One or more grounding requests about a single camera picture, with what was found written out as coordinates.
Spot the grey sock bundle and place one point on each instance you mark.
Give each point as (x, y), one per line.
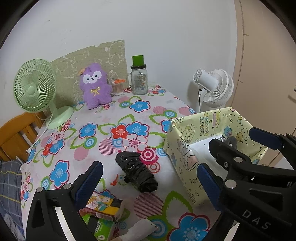
(231, 141)

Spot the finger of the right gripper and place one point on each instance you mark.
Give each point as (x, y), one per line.
(273, 141)
(225, 156)

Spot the purple plush toy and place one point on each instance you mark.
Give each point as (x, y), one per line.
(93, 83)

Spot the yellow cartoon storage box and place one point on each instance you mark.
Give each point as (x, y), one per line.
(187, 145)

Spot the cartoon tissue pack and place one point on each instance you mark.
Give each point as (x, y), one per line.
(104, 207)

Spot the white roll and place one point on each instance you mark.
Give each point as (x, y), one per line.
(142, 229)

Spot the glass jar green lid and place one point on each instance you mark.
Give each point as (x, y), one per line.
(138, 76)

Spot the small cotton swab jar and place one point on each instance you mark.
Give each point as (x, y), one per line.
(118, 86)

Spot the wooden chair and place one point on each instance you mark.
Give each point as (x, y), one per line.
(18, 134)

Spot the green desk fan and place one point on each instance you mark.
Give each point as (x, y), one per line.
(34, 91)

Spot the green tissue pack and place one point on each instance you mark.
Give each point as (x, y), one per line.
(102, 229)

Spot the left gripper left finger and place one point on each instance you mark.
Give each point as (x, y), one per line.
(43, 222)

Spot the beige door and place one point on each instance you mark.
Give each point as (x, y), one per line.
(265, 61)

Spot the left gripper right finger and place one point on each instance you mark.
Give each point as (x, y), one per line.
(208, 187)

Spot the white standing fan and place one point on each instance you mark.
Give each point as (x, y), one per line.
(215, 87)

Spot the plaid blue bedding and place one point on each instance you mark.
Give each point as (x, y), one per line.
(11, 211)

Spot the floral tablecloth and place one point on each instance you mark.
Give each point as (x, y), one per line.
(130, 122)

